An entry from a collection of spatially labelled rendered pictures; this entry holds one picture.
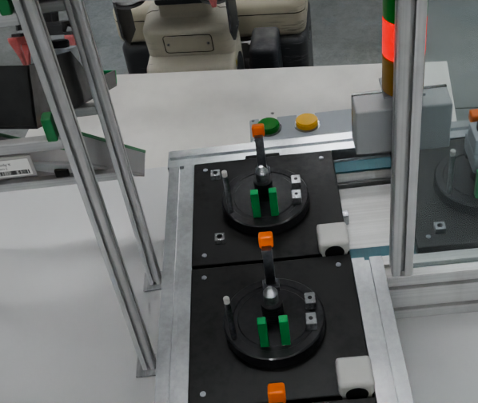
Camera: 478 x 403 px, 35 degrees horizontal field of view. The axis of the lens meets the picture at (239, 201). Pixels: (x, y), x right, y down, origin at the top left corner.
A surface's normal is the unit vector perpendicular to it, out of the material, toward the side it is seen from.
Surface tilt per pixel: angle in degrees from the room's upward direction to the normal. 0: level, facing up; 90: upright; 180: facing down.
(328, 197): 0
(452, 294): 90
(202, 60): 8
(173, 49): 98
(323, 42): 0
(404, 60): 90
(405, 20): 90
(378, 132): 90
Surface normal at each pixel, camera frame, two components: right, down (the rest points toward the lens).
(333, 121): -0.12, -0.72
